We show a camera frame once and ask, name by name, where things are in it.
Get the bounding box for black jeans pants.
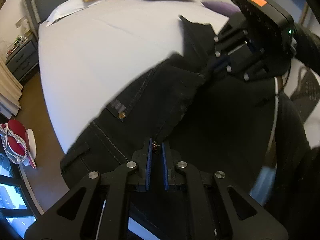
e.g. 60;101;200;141
60;17;310;205

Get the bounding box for purple cushion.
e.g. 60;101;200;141
201;1;240;17

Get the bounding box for black mesh chair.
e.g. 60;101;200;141
290;66;319;123

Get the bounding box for bed with white sheet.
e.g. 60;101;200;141
39;0;227;152

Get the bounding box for beige curtain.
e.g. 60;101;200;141
0;59;23;116

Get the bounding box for dark grey nightstand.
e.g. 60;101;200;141
5;35;39;83

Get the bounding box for white pillow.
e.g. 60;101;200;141
46;0;100;27

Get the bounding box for black camera unit orange sticker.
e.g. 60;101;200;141
231;0;295;52

